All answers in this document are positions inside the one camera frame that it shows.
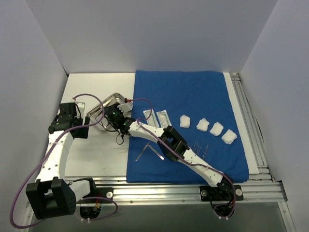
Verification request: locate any scalpel handle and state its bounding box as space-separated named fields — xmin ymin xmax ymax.
xmin=135 ymin=143 xmax=149 ymax=161
xmin=149 ymin=146 xmax=164 ymax=160

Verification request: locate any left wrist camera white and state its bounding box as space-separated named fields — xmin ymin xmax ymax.
xmin=75 ymin=101 xmax=85 ymax=119

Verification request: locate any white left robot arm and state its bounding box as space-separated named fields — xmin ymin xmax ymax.
xmin=26 ymin=102 xmax=98 ymax=220

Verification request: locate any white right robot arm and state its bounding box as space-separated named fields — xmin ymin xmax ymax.
xmin=104 ymin=105 xmax=235 ymax=200

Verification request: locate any white gauze pad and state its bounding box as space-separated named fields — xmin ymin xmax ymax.
xmin=222 ymin=130 xmax=237 ymax=145
xmin=196 ymin=118 xmax=210 ymax=132
xmin=180 ymin=115 xmax=191 ymax=128
xmin=210 ymin=122 xmax=224 ymax=136

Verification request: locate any right suture packet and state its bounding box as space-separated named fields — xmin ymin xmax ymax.
xmin=156 ymin=110 xmax=172 ymax=128

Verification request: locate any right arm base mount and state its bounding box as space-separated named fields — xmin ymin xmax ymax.
xmin=199 ymin=184 xmax=244 ymax=220

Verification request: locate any aluminium rail frame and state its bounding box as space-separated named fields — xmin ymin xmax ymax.
xmin=33 ymin=180 xmax=286 ymax=232
xmin=230 ymin=74 xmax=272 ymax=181

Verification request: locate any aluminium right rail frame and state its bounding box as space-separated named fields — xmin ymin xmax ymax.
xmin=230 ymin=74 xmax=272 ymax=181

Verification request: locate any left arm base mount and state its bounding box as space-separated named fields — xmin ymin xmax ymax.
xmin=77 ymin=187 xmax=114 ymax=220

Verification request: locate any suture packet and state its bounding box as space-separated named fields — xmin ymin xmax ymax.
xmin=143 ymin=109 xmax=159 ymax=127
xmin=156 ymin=110 xmax=172 ymax=128

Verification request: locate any stainless steel tray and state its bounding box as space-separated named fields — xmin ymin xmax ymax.
xmin=86 ymin=92 xmax=125 ymax=132

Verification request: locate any aluminium front rail frame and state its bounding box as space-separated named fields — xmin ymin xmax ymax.
xmin=33 ymin=180 xmax=286 ymax=232

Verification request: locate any blue surgical drape cloth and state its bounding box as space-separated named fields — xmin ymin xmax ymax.
xmin=126 ymin=71 xmax=249 ymax=184

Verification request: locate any left suture packet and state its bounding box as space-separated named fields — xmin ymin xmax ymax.
xmin=143 ymin=109 xmax=159 ymax=127

